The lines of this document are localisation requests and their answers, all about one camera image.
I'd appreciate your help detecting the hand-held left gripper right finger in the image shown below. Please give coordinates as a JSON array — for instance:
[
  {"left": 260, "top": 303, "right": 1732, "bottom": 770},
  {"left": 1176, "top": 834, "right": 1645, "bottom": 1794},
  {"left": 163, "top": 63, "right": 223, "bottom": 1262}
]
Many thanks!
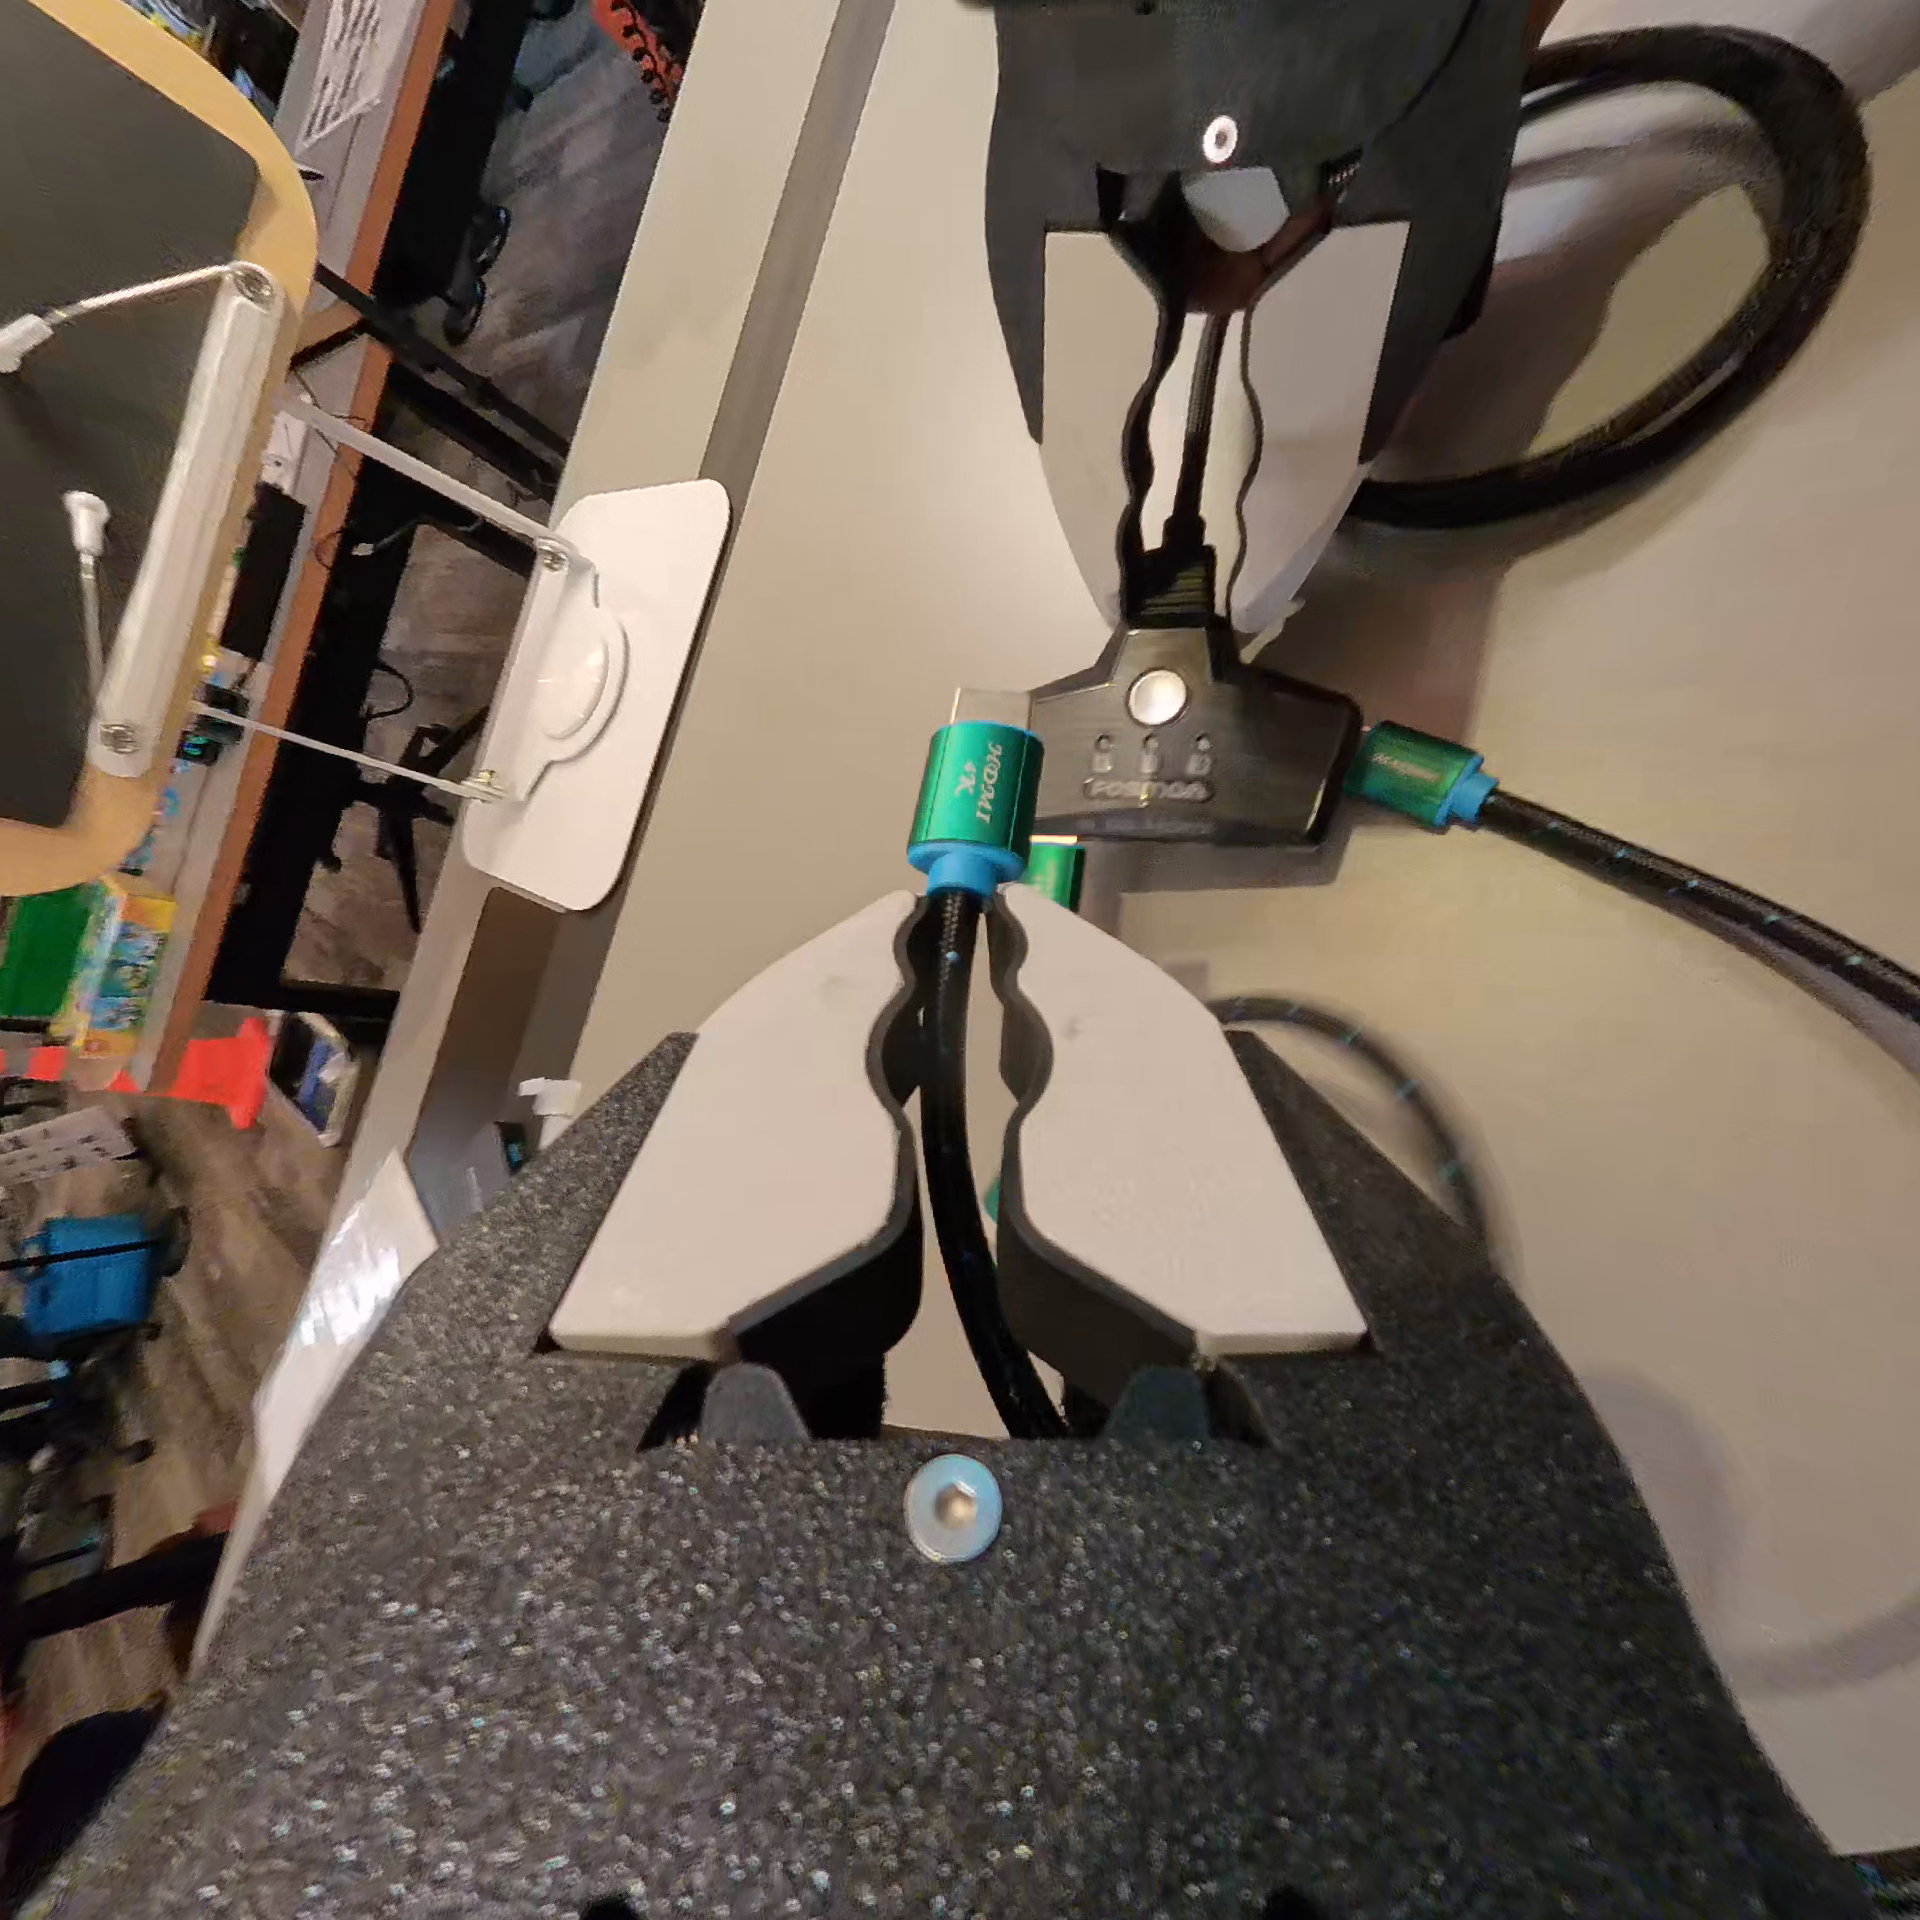
[{"left": 987, "top": 886, "right": 1368, "bottom": 1364}]

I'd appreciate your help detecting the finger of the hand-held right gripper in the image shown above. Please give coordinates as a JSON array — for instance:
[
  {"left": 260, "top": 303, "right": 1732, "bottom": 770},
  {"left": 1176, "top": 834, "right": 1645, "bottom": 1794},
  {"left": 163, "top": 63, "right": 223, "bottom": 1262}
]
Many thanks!
[
  {"left": 1040, "top": 223, "right": 1192, "bottom": 624},
  {"left": 1217, "top": 211, "right": 1412, "bottom": 634}
]

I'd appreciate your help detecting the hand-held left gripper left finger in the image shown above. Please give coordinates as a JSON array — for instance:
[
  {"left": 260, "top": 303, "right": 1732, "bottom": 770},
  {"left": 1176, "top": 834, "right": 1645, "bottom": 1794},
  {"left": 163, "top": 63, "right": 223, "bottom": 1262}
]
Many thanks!
[{"left": 547, "top": 887, "right": 927, "bottom": 1364}]

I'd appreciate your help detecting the black port switch box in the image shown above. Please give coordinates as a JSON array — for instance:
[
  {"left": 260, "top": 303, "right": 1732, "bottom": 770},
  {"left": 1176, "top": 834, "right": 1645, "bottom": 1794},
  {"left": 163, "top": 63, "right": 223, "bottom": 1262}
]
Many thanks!
[{"left": 1027, "top": 547, "right": 1365, "bottom": 848}]

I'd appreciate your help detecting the short braided green-plug cable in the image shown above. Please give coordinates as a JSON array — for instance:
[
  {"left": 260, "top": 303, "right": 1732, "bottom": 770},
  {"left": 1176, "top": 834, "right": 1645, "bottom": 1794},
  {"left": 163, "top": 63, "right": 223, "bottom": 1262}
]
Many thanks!
[{"left": 903, "top": 681, "right": 1920, "bottom": 1442}]

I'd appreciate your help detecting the plain black switch cable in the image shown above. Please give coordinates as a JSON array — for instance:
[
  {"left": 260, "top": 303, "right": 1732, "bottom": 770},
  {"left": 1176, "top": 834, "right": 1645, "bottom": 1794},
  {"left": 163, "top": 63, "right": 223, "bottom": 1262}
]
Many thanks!
[{"left": 1148, "top": 30, "right": 1876, "bottom": 566}]

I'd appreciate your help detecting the white mounting plate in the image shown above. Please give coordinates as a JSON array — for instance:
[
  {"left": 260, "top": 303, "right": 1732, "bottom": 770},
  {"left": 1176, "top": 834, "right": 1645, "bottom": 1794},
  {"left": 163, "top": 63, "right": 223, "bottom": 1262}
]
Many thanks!
[{"left": 461, "top": 480, "right": 735, "bottom": 912}]

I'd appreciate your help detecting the black chair base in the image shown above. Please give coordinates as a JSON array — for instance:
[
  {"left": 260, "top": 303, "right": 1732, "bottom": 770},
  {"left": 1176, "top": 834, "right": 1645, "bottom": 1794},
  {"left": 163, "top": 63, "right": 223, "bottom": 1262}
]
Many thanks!
[
  {"left": 382, "top": 195, "right": 518, "bottom": 354},
  {"left": 359, "top": 705, "right": 495, "bottom": 894}
]

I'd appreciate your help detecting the red box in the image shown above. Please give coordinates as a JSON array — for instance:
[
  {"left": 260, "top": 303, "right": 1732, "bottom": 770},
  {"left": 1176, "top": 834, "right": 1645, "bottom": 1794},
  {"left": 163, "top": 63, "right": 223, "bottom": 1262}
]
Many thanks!
[{"left": 142, "top": 1014, "right": 278, "bottom": 1151}]

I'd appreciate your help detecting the clear acrylic strut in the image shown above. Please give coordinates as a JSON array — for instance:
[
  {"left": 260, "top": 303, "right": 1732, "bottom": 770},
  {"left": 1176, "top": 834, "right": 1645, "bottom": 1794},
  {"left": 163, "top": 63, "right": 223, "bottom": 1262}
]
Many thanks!
[
  {"left": 276, "top": 399, "right": 579, "bottom": 579},
  {"left": 188, "top": 705, "right": 512, "bottom": 806}
]

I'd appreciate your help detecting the blue object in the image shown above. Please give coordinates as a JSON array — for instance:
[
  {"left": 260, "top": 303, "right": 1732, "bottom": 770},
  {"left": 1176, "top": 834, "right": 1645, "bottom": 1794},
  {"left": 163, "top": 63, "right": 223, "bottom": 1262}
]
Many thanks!
[{"left": 6, "top": 1211, "right": 173, "bottom": 1353}]

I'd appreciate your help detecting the green box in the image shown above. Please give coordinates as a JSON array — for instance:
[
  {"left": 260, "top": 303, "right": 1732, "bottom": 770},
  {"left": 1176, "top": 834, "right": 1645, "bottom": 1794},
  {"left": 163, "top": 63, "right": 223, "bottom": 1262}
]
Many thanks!
[{"left": 0, "top": 883, "right": 127, "bottom": 1038}]

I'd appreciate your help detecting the brown wooden desk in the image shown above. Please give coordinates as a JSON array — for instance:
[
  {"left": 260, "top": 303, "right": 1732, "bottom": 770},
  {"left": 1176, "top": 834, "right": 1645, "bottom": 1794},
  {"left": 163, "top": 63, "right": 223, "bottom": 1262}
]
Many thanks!
[{"left": 142, "top": 0, "right": 460, "bottom": 1089}]

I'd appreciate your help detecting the small black box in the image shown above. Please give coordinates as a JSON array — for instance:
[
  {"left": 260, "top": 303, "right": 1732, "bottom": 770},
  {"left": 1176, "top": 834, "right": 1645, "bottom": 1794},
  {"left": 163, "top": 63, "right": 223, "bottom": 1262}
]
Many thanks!
[{"left": 222, "top": 483, "right": 313, "bottom": 666}]

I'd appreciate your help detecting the white paper sheet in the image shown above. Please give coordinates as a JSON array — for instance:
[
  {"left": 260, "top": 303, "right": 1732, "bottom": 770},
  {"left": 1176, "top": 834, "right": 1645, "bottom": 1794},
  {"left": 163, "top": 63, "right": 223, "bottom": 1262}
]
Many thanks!
[{"left": 287, "top": 0, "right": 405, "bottom": 161}]

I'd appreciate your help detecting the white bar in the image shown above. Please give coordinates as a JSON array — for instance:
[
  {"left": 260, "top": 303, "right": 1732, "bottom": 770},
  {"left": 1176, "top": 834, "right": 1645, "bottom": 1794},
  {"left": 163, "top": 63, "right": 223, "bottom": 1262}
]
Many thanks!
[{"left": 86, "top": 264, "right": 291, "bottom": 780}]

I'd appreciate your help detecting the black panel with wooden rim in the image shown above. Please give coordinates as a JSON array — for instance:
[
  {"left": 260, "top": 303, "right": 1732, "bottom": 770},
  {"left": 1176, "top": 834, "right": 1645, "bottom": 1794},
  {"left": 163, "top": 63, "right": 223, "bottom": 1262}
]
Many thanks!
[{"left": 0, "top": 0, "right": 319, "bottom": 897}]

